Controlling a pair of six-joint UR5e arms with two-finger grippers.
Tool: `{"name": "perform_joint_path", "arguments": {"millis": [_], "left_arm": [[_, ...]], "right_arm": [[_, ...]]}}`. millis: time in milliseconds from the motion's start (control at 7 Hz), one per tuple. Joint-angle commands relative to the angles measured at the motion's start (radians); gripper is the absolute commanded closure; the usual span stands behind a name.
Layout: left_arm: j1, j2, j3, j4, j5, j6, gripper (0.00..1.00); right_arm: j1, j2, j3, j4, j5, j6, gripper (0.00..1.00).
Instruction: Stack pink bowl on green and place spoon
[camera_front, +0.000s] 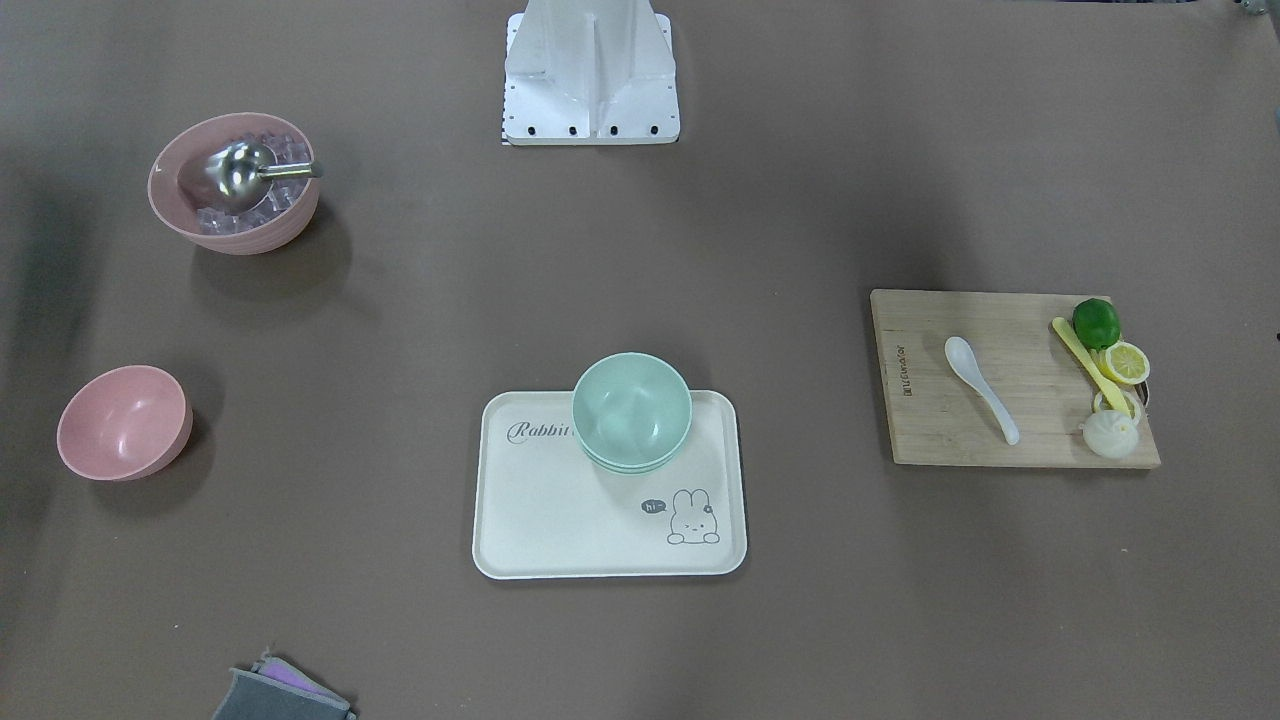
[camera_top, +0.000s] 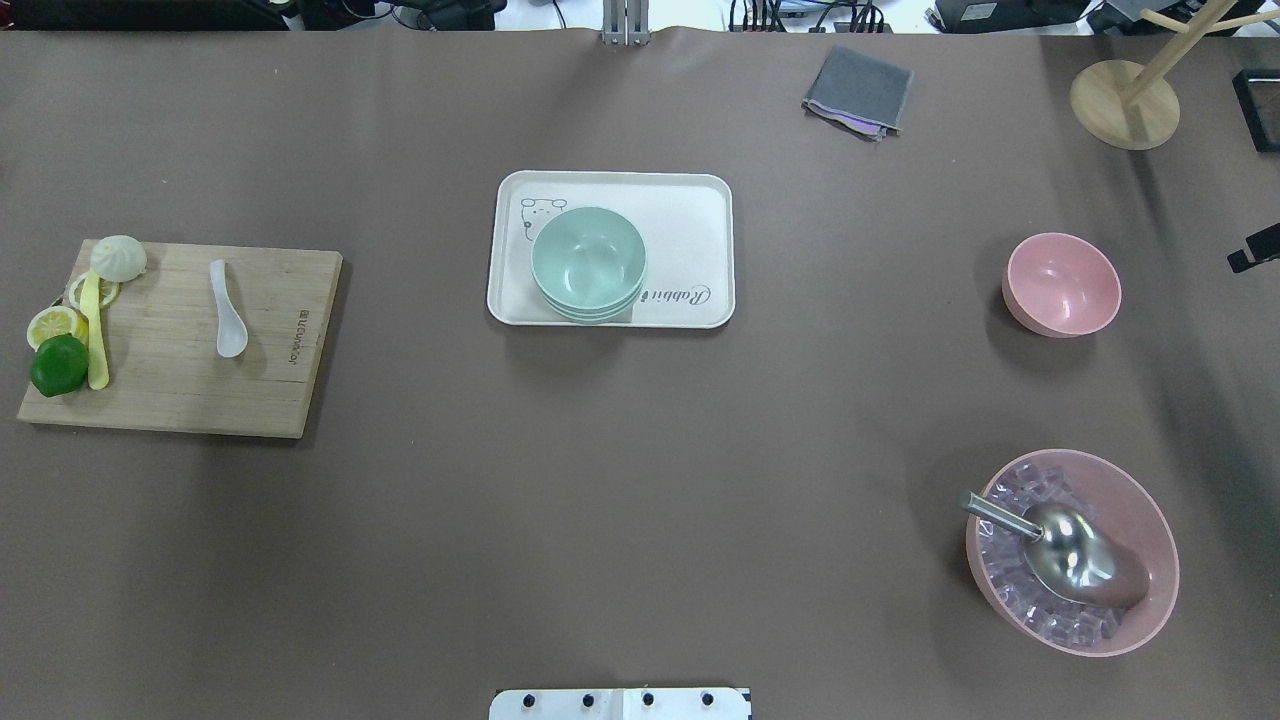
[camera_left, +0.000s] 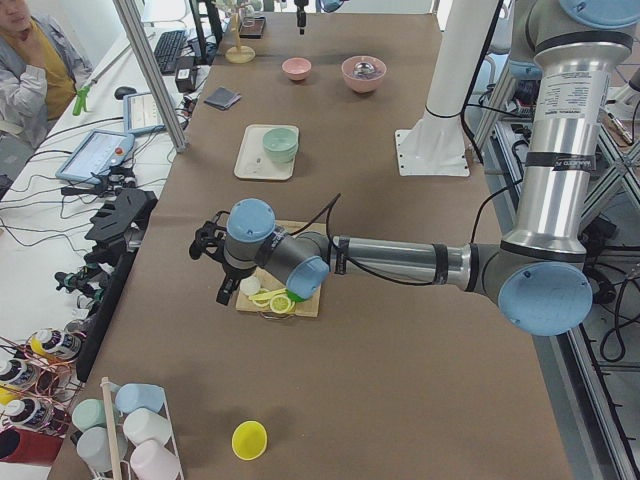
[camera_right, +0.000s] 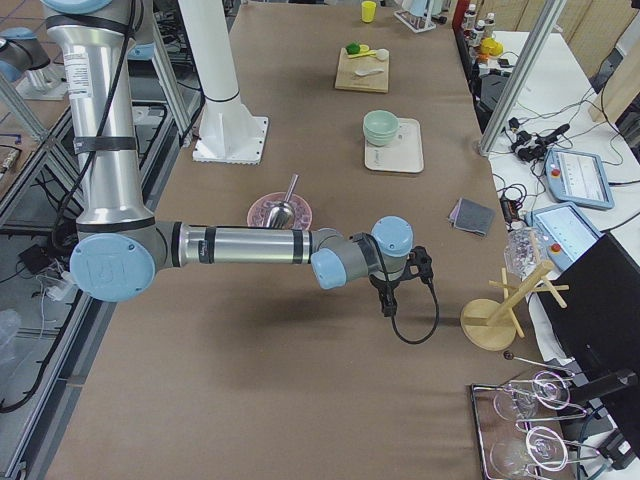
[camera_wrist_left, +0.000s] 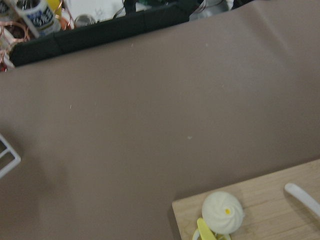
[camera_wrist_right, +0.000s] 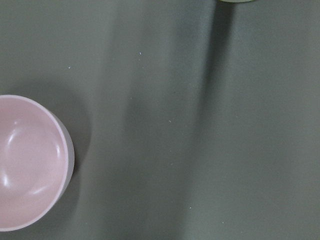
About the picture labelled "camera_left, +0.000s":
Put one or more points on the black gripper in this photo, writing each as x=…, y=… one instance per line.
x=232, y=274

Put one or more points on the small pink bowl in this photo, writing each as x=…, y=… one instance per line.
x=296, y=68

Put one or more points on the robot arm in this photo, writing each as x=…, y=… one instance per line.
x=322, y=6
x=534, y=275

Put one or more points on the green bowl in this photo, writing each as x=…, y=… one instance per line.
x=280, y=144

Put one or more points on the large pink bowl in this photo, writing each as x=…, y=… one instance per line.
x=360, y=85

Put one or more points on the white round toy food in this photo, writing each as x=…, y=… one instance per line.
x=250, y=286

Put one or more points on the yellow lemon slice toy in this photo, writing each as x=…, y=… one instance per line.
x=281, y=304

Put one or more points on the cream rectangular tray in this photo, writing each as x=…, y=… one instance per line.
x=252, y=161

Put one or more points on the blue cup on rack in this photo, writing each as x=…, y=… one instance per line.
x=133, y=396

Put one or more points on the white cup on rack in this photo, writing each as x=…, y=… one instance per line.
x=143, y=424

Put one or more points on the near blue teach pendant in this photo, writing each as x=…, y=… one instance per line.
x=96, y=155

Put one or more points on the blue teach pendant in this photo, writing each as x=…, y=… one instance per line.
x=141, y=115
x=96, y=155

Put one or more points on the far blue teach pendant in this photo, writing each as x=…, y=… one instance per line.
x=141, y=115

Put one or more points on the green cup on rack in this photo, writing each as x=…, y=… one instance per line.
x=89, y=413

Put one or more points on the pink cup on rack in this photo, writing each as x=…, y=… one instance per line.
x=151, y=460

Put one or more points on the grey cup on rack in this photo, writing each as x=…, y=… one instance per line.
x=93, y=448

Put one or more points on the black computer mouse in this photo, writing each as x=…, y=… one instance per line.
x=123, y=91

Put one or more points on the wooden mug tree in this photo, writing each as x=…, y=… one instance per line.
x=238, y=11

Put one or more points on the black keyboard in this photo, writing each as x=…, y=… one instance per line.
x=168, y=49

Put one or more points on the metal scoop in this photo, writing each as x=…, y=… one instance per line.
x=365, y=70

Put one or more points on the seated person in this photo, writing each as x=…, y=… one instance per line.
x=41, y=71

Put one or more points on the green handled grabber tool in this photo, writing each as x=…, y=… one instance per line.
x=82, y=94

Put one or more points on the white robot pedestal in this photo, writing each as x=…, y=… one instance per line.
x=435, y=146

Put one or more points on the aluminium frame post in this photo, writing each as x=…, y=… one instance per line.
x=131, y=21

